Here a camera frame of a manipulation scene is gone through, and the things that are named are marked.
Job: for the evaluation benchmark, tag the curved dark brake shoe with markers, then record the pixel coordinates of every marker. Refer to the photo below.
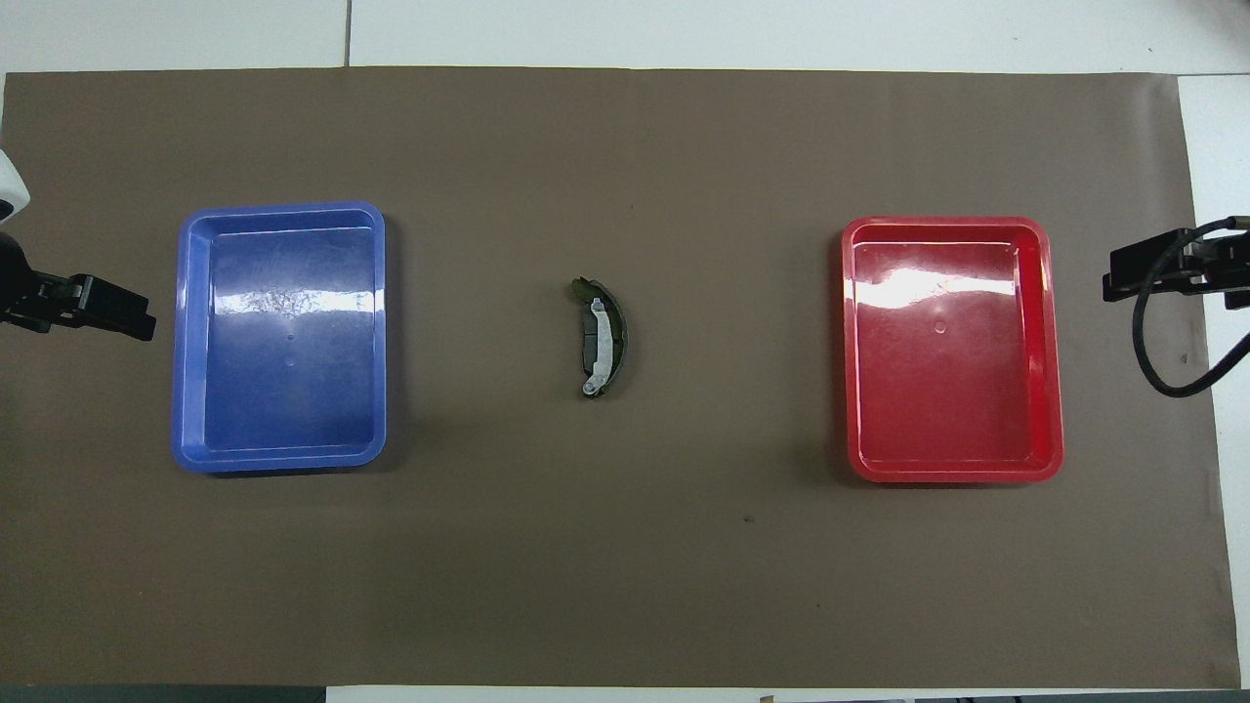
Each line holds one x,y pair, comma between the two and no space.
619,337

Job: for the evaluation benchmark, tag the blue plastic tray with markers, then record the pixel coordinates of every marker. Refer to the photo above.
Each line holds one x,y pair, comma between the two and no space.
283,391

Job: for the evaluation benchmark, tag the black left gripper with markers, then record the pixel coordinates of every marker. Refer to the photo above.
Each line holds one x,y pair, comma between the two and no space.
59,293

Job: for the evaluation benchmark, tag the brown paper mat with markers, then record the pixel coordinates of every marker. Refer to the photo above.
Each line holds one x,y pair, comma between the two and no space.
625,566

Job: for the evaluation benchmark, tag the red plastic tray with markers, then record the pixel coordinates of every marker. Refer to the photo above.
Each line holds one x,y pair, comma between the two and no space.
947,391

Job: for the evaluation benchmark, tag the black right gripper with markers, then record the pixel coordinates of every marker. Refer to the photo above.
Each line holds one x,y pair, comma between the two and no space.
1172,264

